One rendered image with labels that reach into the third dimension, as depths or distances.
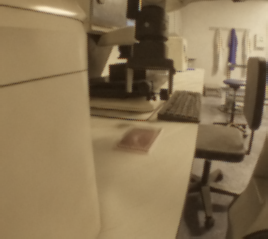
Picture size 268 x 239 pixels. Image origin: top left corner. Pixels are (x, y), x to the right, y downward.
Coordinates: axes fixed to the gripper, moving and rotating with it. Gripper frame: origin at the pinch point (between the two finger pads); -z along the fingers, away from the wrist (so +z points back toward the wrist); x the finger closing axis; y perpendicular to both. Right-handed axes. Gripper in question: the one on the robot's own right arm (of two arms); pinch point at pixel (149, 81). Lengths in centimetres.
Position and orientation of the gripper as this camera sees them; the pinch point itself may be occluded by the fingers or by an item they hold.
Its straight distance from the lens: 49.7
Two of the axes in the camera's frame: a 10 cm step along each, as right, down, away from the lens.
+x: -9.4, -0.7, 3.4
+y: -3.4, 0.3, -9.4
